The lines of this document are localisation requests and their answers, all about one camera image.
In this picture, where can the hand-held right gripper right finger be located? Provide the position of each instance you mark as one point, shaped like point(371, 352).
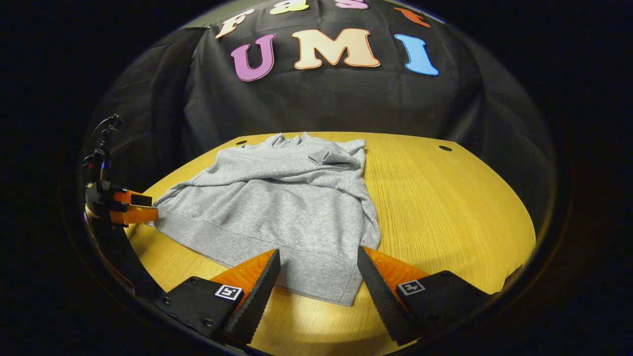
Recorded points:
point(381, 301)

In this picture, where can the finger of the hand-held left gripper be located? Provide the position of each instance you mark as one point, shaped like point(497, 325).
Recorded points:
point(136, 215)
point(131, 198)

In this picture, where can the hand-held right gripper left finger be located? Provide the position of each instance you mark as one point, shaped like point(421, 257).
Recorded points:
point(259, 296)

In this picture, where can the grey sweatshirt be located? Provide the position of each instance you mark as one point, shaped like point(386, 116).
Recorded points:
point(277, 212)

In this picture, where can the black backdrop cloth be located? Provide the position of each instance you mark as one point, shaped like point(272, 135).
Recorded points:
point(321, 104)

